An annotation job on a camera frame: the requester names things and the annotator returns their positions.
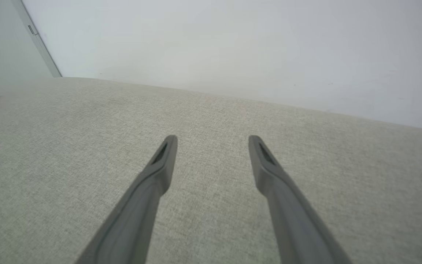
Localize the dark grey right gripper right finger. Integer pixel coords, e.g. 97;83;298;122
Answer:
248;135;353;264

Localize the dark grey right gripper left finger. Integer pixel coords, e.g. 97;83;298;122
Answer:
75;135;178;264

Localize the grey fabric sofa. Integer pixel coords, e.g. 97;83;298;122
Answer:
0;76;422;264

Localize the grey wall trim strip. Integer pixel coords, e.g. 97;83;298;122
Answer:
11;0;63;78

